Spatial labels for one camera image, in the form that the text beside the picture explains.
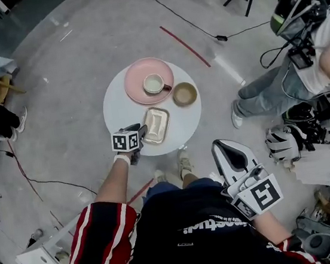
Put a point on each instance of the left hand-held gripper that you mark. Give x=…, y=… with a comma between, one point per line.
x=125, y=141

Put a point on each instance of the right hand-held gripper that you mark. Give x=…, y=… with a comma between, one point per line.
x=265, y=193

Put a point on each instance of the metal rectangular container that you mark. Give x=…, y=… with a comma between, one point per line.
x=156, y=124

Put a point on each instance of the person's left forearm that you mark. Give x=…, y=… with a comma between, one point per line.
x=113, y=183

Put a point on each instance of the person's right forearm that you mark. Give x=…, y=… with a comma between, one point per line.
x=269, y=226

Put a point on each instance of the white wrist bandage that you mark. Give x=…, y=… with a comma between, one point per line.
x=122, y=159

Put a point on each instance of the white round table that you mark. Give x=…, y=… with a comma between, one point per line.
x=119, y=104

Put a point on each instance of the person's left shoe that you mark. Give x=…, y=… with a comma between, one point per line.
x=159, y=176

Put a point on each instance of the person's right shoe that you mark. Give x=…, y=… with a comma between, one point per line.
x=183, y=159

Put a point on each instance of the white and maroon mug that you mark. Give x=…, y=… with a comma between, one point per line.
x=153, y=83

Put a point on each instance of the pink plate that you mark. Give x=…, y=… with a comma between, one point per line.
x=135, y=79

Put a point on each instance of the brown bowl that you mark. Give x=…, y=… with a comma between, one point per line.
x=184, y=94

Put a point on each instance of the short red floor tape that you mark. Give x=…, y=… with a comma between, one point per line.
x=139, y=191

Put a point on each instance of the person's blue shorts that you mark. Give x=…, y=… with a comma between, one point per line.
x=163, y=189

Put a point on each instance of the black equipment pile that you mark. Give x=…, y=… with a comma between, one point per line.
x=305, y=123

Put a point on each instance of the white paper sheet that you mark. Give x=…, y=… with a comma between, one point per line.
x=323, y=165

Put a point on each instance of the person's black striped top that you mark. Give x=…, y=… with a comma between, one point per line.
x=194, y=239

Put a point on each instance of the long red floor tape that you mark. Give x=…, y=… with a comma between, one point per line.
x=185, y=45

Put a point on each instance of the grey headset device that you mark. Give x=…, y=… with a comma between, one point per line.
x=324, y=241

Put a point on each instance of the yellow wooden stool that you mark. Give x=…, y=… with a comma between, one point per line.
x=3, y=86

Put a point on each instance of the white cabinet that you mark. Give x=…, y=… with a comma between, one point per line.
x=42, y=256

